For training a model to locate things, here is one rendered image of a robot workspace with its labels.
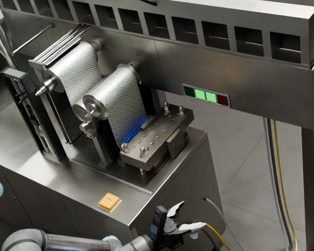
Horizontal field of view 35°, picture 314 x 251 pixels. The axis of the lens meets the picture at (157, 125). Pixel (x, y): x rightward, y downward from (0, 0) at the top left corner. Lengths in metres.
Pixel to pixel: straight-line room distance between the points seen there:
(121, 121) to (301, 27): 0.97
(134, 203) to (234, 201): 1.22
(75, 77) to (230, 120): 1.83
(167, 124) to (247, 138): 1.45
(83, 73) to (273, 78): 0.94
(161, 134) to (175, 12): 0.60
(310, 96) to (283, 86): 0.11
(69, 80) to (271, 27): 1.00
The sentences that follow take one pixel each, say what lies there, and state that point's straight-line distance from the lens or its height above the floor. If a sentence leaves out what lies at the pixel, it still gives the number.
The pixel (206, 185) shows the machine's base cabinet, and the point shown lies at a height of 0.59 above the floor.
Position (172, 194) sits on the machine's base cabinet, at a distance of 2.44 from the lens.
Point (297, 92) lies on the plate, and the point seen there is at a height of 1.32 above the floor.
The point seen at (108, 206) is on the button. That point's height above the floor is 0.92.
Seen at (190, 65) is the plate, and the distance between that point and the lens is 2.26.
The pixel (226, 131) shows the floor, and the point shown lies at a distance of 3.89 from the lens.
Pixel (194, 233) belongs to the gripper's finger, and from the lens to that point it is 1.73.
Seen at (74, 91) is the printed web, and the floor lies 1.26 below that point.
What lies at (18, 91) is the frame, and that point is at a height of 1.33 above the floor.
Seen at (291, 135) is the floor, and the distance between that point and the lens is 3.80.
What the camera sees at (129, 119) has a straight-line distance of 2.43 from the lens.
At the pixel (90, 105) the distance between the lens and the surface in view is 2.28.
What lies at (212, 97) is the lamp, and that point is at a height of 1.19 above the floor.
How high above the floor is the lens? 2.58
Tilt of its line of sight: 39 degrees down
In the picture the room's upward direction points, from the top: 16 degrees counter-clockwise
